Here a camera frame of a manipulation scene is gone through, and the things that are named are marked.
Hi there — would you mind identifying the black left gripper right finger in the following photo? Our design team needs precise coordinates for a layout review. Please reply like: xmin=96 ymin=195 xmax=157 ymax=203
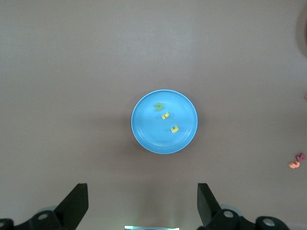
xmin=196 ymin=183 xmax=292 ymax=230

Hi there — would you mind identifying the brown table cover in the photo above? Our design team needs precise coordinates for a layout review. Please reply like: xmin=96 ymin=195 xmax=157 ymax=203
xmin=0 ymin=0 xmax=307 ymax=230

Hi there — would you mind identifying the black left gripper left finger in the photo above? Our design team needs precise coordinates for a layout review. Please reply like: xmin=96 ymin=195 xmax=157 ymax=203
xmin=0 ymin=183 xmax=88 ymax=230

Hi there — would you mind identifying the blue plate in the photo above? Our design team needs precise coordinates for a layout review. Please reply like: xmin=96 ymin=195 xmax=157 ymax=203
xmin=130 ymin=89 xmax=199 ymax=155

